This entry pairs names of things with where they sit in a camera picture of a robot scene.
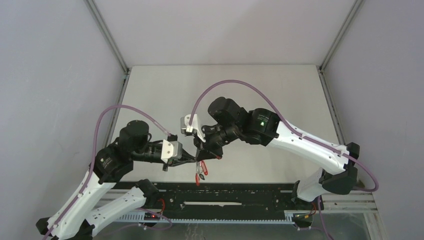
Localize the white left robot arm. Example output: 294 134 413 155
36 120 196 240

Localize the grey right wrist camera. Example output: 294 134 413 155
180 113 206 143

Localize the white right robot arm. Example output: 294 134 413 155
181 97 360 209

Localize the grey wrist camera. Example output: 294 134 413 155
160 139 183 164
180 113 206 143

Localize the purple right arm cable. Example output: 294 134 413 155
188 79 380 193

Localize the key with red tag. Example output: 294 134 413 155
200 160 209 176

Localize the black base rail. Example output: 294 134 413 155
154 182 319 220

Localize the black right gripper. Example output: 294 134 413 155
193 124 240 162

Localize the left aluminium frame post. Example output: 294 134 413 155
83 0 130 75

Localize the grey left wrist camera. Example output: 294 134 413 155
160 139 183 164

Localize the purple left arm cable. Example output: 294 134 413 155
41 104 178 240

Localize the grey aluminium frame rail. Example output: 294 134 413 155
316 0 366 144

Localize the white slotted cable duct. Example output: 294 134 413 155
115 211 313 225

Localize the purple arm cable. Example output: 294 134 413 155
41 104 178 240
188 79 380 193

